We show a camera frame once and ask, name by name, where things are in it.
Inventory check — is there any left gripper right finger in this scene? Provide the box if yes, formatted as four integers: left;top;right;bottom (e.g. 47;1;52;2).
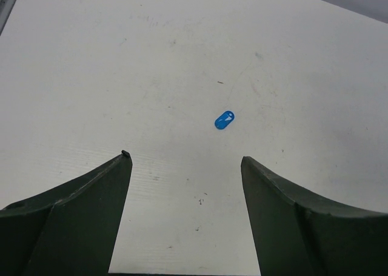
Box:
241;157;387;275

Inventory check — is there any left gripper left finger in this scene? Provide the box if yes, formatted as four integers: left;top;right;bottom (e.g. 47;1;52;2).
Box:
1;150;133;275

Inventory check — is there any blue key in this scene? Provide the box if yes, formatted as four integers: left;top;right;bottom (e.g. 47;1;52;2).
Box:
214;110;235;130

